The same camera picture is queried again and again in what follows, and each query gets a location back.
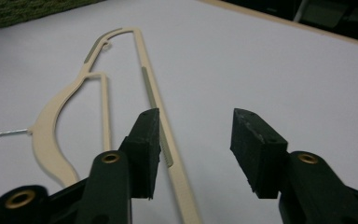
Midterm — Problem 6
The dark green carpet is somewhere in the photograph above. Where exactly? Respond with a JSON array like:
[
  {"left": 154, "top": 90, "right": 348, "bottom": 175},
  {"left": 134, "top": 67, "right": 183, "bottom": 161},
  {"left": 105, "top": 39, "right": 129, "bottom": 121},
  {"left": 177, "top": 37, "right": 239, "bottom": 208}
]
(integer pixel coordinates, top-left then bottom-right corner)
[{"left": 0, "top": 0, "right": 106, "bottom": 34}]

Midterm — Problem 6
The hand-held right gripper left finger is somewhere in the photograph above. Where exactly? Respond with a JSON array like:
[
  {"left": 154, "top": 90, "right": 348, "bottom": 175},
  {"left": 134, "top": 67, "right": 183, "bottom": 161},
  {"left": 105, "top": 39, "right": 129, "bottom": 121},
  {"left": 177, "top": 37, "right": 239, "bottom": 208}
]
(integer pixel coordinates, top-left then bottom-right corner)
[{"left": 75, "top": 107, "right": 162, "bottom": 224}]

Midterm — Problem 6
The beige plastic clothes hanger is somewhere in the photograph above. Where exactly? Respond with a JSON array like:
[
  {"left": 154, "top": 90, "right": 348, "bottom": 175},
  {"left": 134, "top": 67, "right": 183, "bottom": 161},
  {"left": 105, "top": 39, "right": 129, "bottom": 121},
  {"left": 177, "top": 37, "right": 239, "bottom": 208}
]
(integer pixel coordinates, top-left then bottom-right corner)
[{"left": 0, "top": 26, "right": 203, "bottom": 224}]

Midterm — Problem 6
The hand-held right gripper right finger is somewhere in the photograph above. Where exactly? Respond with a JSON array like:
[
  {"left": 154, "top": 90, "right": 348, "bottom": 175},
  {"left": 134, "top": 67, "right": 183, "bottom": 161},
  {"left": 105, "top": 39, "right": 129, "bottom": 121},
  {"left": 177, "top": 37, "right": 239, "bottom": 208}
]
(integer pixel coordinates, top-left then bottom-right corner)
[{"left": 229, "top": 107, "right": 358, "bottom": 224}]

